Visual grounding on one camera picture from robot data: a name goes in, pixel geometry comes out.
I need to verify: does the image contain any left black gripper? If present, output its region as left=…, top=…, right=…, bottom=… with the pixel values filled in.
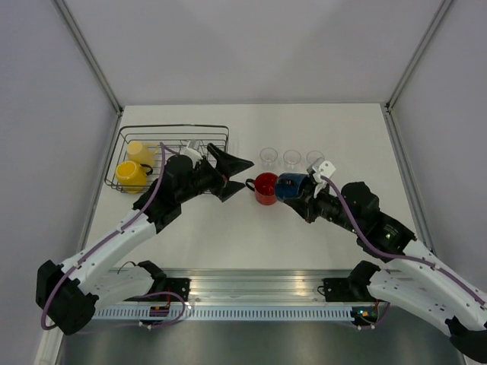
left=177, top=144, right=254, bottom=203

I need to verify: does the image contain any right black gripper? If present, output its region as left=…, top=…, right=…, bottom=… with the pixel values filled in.
left=285, top=178, right=362, bottom=234

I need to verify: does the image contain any blue mug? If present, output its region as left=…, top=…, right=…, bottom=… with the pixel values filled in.
left=274, top=173, right=309, bottom=202

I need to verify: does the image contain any red mug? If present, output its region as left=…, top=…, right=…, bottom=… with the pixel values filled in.
left=245, top=172, right=278, bottom=205

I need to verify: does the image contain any clear glass cup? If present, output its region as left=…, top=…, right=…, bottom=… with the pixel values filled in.
left=306, top=150, right=324, bottom=167
left=259, top=148, right=278, bottom=172
left=282, top=149, right=302, bottom=173

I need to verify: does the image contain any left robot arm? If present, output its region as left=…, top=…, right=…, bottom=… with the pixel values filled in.
left=35, top=143, right=254, bottom=335

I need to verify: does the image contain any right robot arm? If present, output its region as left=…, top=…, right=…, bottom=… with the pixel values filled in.
left=275, top=173, right=486, bottom=363

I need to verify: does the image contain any pale yellow mug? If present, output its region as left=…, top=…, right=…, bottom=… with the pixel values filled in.
left=127, top=141, right=159, bottom=167

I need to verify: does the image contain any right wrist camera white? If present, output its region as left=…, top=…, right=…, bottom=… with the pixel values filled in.
left=307, top=157, right=336, bottom=198

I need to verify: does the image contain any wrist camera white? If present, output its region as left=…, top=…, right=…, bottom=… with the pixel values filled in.
left=180, top=139, right=202, bottom=166
left=307, top=157, right=336, bottom=198

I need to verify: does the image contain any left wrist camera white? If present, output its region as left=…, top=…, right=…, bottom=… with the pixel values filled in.
left=180, top=139, right=202, bottom=166

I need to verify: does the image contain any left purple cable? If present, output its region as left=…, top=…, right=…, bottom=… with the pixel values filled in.
left=40, top=141, right=187, bottom=335

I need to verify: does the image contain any purple cable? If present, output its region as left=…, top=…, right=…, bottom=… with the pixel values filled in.
left=323, top=175, right=487, bottom=309
left=40, top=141, right=187, bottom=335

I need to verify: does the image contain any black wire dish rack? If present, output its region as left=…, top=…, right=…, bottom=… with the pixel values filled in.
left=106, top=123, right=231, bottom=196

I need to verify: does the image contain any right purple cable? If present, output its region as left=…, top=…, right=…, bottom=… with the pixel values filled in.
left=323, top=175, right=487, bottom=309

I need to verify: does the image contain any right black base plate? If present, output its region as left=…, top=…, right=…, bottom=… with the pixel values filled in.
left=320, top=278, right=367, bottom=303

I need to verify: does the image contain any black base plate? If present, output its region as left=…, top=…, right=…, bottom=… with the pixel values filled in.
left=320, top=278, right=367, bottom=303
left=164, top=278, right=191, bottom=302

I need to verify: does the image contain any aluminium front rail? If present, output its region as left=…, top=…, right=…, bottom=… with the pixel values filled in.
left=164, top=268, right=351, bottom=306

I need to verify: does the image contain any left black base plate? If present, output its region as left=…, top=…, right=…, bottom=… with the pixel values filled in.
left=164, top=278, right=191, bottom=302

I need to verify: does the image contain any white slotted cable duct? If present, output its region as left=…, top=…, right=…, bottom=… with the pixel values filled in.
left=94, top=303, right=353, bottom=322

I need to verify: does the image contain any left aluminium frame post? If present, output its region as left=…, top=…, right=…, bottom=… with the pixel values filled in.
left=52, top=0, right=123, bottom=116

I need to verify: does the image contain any aluminium frame post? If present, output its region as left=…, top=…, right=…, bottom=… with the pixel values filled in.
left=384, top=0, right=456, bottom=113
left=52, top=0, right=123, bottom=116

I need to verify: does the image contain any right aluminium frame post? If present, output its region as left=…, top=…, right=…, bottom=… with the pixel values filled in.
left=384, top=0, right=456, bottom=113

